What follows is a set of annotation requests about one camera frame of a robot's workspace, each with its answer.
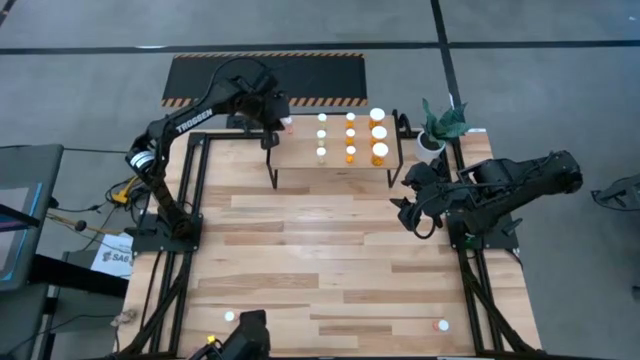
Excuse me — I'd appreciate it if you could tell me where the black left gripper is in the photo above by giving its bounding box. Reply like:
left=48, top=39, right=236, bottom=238
left=239, top=82, right=292, bottom=151

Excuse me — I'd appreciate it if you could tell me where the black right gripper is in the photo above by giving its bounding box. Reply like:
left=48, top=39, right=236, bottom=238
left=389, top=160, right=469, bottom=232

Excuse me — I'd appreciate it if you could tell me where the green plant in white pot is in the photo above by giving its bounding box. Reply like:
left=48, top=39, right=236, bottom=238
left=414, top=97, right=472, bottom=164

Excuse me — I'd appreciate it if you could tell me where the black hazard-striped floor mat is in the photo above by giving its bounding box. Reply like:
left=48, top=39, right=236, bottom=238
left=160, top=52, right=369, bottom=109

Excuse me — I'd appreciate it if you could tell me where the black device with yellow part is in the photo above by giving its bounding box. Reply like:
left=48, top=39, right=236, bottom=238
left=187, top=308, right=274, bottom=360

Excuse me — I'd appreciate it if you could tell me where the white paper sign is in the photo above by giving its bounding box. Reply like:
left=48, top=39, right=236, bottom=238
left=89, top=232, right=136, bottom=281

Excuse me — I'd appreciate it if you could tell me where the office chair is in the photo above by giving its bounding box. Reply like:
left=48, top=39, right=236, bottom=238
left=590, top=172, right=640, bottom=214

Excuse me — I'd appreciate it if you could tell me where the black stand beam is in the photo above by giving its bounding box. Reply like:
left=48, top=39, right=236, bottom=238
left=28, top=253, right=130, bottom=299

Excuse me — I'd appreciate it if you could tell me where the dark grey cart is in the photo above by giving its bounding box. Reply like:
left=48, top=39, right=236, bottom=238
left=0, top=143, right=65, bottom=294

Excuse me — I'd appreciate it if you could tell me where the tablet screen with blue edge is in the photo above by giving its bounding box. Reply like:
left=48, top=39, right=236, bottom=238
left=0, top=182, right=45, bottom=281

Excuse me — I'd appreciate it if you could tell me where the wooden shelf with black frame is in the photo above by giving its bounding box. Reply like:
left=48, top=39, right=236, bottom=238
left=264, top=110, right=405, bottom=190

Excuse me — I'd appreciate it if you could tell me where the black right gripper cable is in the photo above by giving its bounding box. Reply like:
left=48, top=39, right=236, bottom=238
left=412, top=192, right=444, bottom=240

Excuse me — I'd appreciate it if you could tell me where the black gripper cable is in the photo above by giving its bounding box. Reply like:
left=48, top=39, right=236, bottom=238
left=212, top=55, right=274, bottom=86
left=412, top=192, right=444, bottom=240

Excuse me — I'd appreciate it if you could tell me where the black cable clamp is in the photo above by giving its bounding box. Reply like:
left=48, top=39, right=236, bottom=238
left=392, top=108, right=414, bottom=139

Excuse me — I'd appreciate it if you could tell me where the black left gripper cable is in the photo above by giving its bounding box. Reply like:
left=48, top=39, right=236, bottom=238
left=212, top=55, right=274, bottom=86

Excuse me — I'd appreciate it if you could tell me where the yellow cable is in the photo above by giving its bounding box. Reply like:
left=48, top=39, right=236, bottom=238
left=110, top=174, right=142, bottom=206

